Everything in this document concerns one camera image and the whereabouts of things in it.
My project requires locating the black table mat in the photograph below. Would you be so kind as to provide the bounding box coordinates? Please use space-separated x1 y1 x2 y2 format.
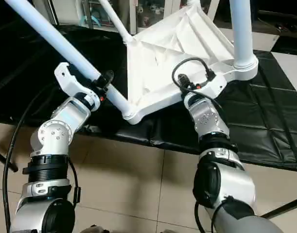
0 22 297 171

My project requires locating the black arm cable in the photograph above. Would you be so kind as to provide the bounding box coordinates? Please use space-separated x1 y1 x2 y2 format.
171 57 217 94
2 82 87 233

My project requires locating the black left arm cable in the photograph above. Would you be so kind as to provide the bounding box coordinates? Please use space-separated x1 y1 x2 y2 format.
2 82 87 233

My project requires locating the white drawer unit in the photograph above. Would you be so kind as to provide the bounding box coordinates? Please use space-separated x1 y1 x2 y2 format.
220 26 281 52

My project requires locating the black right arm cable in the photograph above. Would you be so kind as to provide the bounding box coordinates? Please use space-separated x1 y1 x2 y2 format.
171 57 217 94

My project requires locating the white plastic table top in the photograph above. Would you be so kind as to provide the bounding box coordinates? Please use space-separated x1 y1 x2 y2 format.
121 3 260 126

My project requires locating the blue plastic stool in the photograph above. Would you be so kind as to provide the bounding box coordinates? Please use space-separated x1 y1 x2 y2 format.
84 14 104 28

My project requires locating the black metal table leg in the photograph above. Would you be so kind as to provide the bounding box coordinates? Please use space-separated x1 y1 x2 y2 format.
259 196 297 220
0 148 19 173

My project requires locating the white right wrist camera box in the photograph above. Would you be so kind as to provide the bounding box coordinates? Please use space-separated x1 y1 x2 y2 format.
184 73 226 105

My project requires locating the white flat board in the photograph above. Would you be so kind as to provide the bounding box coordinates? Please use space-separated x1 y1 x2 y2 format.
272 48 297 94

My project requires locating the white plastic table leg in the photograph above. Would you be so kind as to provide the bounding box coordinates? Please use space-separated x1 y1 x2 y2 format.
229 0 259 81
4 0 135 120
97 0 133 44

